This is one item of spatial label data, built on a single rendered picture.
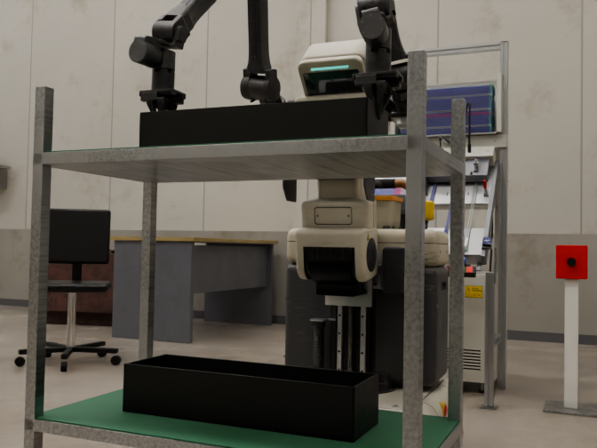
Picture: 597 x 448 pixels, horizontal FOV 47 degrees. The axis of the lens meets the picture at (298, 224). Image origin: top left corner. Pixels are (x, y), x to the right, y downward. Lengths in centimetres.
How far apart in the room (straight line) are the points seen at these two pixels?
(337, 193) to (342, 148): 86
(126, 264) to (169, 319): 58
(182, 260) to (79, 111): 335
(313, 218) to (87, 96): 626
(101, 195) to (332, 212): 595
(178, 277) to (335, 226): 335
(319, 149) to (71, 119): 710
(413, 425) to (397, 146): 49
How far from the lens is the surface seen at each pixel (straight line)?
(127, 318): 564
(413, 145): 124
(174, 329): 540
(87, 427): 161
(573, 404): 357
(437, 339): 233
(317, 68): 212
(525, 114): 623
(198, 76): 739
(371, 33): 150
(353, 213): 208
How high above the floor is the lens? 74
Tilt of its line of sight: 2 degrees up
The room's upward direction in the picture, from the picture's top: 1 degrees clockwise
